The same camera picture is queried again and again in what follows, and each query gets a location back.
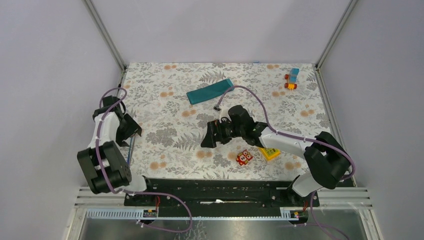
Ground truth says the yellow green toy brick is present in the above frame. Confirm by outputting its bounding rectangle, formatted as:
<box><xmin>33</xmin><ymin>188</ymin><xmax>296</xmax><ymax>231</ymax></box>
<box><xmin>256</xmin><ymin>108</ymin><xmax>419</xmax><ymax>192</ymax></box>
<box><xmin>258</xmin><ymin>147</ymin><xmax>281</xmax><ymax>162</ymax></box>

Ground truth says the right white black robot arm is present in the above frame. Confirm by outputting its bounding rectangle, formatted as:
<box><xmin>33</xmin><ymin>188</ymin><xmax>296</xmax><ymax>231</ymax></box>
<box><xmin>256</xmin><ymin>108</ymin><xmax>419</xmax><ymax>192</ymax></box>
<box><xmin>200</xmin><ymin>105</ymin><xmax>351</xmax><ymax>206</ymax></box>

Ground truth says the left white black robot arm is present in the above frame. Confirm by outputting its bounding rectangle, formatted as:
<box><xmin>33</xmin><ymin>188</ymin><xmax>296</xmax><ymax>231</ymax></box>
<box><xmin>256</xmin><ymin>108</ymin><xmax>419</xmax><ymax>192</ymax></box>
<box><xmin>77</xmin><ymin>96</ymin><xmax>155</xmax><ymax>206</ymax></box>

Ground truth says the blue orange toy car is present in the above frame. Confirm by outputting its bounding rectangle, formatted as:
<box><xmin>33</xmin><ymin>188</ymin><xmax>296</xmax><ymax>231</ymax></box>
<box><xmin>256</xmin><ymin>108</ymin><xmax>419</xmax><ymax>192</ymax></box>
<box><xmin>284</xmin><ymin>68</ymin><xmax>300</xmax><ymax>90</ymax></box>

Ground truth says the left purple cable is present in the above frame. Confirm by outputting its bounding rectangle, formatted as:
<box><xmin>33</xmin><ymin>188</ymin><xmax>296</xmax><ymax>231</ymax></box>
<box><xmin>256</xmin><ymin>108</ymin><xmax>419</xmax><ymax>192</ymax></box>
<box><xmin>94</xmin><ymin>87</ymin><xmax>193</xmax><ymax>234</ymax></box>

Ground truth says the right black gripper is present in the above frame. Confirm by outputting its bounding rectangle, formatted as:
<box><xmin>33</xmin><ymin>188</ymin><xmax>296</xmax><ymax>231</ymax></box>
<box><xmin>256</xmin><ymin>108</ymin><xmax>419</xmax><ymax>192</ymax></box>
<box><xmin>200</xmin><ymin>117</ymin><xmax>245</xmax><ymax>148</ymax></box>

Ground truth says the floral patterned table mat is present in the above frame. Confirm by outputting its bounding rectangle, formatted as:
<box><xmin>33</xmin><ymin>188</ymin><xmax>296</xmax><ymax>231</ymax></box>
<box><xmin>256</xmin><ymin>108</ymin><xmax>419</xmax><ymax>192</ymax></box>
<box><xmin>122</xmin><ymin>62</ymin><xmax>330</xmax><ymax>181</ymax></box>

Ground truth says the red owl toy block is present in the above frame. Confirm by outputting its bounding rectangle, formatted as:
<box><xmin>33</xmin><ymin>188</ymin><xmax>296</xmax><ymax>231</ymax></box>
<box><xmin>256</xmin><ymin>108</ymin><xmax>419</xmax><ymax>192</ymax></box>
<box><xmin>236</xmin><ymin>149</ymin><xmax>254</xmax><ymax>166</ymax></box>

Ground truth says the blue handled utensil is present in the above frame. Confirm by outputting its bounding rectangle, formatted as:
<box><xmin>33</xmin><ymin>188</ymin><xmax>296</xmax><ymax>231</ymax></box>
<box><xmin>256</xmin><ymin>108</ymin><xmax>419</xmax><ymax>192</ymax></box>
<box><xmin>126</xmin><ymin>135</ymin><xmax>136</xmax><ymax>165</ymax></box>

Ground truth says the teal cloth napkin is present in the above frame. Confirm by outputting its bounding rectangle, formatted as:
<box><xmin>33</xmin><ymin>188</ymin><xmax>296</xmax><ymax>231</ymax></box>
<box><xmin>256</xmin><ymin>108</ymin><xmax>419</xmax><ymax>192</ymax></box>
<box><xmin>186</xmin><ymin>78</ymin><xmax>234</xmax><ymax>105</ymax></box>

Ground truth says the purple cable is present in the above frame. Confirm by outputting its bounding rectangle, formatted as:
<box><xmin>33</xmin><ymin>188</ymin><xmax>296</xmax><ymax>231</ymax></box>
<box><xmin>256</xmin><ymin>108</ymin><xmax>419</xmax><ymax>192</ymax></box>
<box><xmin>94</xmin><ymin>87</ymin><xmax>193</xmax><ymax>234</ymax></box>
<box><xmin>213</xmin><ymin>85</ymin><xmax>357</xmax><ymax>240</ymax></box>

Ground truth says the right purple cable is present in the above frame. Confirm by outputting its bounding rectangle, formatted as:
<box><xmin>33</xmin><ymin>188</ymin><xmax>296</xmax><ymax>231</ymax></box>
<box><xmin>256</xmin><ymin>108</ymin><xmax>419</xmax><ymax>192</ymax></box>
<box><xmin>213</xmin><ymin>85</ymin><xmax>357</xmax><ymax>240</ymax></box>

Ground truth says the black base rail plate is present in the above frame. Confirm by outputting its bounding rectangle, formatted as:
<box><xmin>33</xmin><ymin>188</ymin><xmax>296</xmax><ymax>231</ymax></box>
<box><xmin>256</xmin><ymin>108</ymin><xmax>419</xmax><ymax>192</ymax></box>
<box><xmin>124</xmin><ymin>178</ymin><xmax>320</xmax><ymax>218</ymax></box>

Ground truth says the slotted cable duct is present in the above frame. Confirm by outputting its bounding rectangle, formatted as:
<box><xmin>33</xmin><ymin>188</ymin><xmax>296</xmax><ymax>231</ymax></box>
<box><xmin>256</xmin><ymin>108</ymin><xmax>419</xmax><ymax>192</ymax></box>
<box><xmin>86</xmin><ymin>207</ymin><xmax>309</xmax><ymax>222</ymax></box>

